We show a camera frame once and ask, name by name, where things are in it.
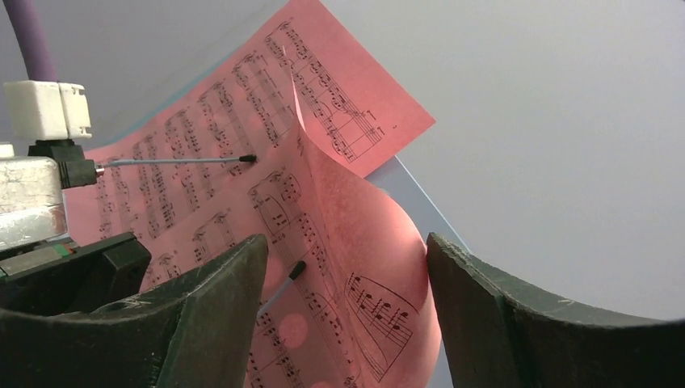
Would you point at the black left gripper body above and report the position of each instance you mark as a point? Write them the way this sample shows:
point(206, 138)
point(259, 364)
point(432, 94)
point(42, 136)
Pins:
point(59, 277)

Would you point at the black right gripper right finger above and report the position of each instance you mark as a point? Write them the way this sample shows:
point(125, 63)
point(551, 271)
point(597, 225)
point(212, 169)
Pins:
point(501, 331)

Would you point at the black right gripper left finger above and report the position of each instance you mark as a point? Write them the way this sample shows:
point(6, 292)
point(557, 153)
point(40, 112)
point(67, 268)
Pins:
point(194, 330)

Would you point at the light blue music stand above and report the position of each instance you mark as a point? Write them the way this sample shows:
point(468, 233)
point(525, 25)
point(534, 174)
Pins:
point(417, 203)

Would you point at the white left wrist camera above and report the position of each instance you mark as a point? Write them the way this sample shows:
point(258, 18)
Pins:
point(53, 115)

